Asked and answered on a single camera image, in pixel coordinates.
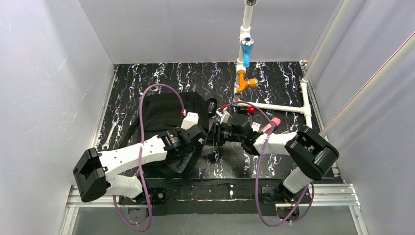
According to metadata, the black student backpack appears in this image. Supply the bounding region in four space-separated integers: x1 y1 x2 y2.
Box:
118 91 218 179

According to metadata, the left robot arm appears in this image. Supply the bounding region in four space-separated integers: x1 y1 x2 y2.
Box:
73 124 208 203

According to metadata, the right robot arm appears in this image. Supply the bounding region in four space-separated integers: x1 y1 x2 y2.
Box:
208 121 340 200

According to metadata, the pink eraser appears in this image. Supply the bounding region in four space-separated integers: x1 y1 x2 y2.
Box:
260 117 281 134

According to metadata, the orange flashlight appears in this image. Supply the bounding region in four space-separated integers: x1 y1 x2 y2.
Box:
235 70 258 94

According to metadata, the silver wrench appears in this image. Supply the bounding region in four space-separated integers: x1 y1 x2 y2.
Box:
102 118 119 151

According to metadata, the blue flashlight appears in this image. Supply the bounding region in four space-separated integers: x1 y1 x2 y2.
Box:
241 37 254 68

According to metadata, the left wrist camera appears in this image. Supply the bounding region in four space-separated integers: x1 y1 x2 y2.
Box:
181 112 199 130

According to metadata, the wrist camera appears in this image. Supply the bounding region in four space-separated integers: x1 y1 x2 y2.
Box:
216 105 231 125
181 112 199 130

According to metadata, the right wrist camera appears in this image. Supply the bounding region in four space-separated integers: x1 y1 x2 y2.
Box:
216 105 231 125

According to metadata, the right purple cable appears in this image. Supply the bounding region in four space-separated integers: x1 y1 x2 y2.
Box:
224 101 315 228

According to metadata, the purple cable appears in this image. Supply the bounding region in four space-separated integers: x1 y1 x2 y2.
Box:
224 101 315 228
112 83 186 232

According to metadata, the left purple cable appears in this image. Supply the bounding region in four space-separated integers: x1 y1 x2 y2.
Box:
112 83 186 232

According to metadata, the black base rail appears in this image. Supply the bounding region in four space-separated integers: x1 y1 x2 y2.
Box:
117 177 302 217

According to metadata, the white pvc pipe frame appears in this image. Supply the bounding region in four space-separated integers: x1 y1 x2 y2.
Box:
240 0 415 124

